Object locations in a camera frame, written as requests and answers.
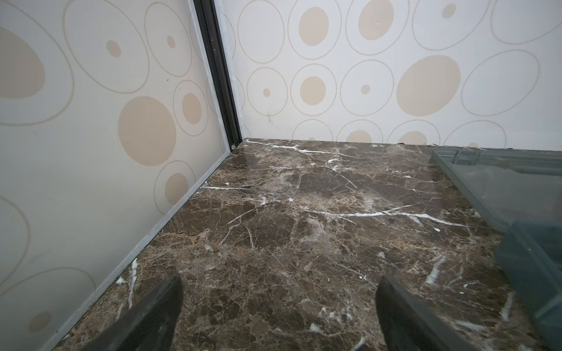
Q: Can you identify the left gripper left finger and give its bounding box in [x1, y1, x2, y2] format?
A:
[83, 275, 183, 350]

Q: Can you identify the left black corner post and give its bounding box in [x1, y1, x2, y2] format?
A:
[193, 0, 243, 151]

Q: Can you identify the clear plastic organizer box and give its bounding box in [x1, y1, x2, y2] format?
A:
[432, 147, 561, 350]

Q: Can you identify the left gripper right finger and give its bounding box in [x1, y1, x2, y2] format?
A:
[376, 275, 476, 350]

